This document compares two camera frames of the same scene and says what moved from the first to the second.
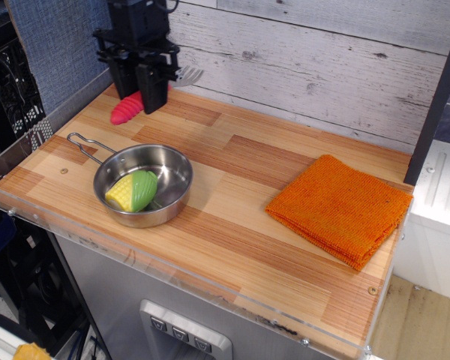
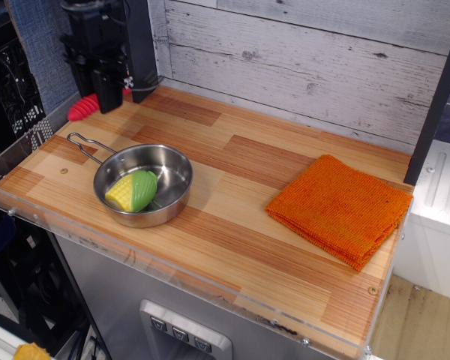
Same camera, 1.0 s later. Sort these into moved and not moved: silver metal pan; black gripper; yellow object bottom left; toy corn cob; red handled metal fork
Moved: black gripper; red handled metal fork
Not moved: toy corn cob; yellow object bottom left; silver metal pan
